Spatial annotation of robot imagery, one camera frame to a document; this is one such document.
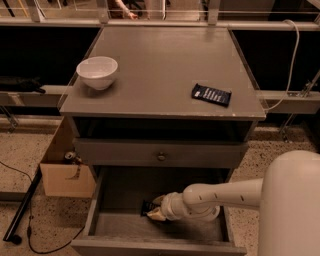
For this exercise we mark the grey drawer cabinet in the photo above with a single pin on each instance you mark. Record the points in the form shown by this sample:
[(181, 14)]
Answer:
[(151, 97)]

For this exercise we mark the black object on rail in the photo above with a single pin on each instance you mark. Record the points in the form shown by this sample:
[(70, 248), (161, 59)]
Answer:
[(20, 84)]

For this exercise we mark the cardboard box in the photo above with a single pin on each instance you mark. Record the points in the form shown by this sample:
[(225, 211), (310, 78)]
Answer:
[(62, 178)]

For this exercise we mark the closed grey upper drawer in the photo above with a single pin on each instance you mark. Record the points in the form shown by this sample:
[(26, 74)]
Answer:
[(189, 154)]

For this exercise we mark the white ceramic bowl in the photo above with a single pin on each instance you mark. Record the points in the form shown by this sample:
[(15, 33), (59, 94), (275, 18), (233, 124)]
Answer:
[(98, 72)]

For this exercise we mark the black chocolate rxbar wrapper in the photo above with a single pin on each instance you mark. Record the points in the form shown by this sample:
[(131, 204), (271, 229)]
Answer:
[(148, 208)]

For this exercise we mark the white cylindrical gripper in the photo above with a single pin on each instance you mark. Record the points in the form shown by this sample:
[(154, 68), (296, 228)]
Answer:
[(168, 205)]

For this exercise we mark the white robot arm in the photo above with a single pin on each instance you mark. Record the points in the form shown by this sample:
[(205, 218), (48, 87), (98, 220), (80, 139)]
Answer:
[(287, 198)]

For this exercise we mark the open grey bottom drawer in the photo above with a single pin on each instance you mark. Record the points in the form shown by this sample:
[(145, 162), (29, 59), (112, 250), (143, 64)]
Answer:
[(115, 224)]

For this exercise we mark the round brass drawer knob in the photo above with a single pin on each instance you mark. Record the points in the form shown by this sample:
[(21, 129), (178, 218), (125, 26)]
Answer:
[(161, 156)]

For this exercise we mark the metal can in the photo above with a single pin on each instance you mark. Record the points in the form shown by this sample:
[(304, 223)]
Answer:
[(70, 156)]

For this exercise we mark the black pole on floor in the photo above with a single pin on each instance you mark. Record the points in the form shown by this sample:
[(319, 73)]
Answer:
[(24, 200)]

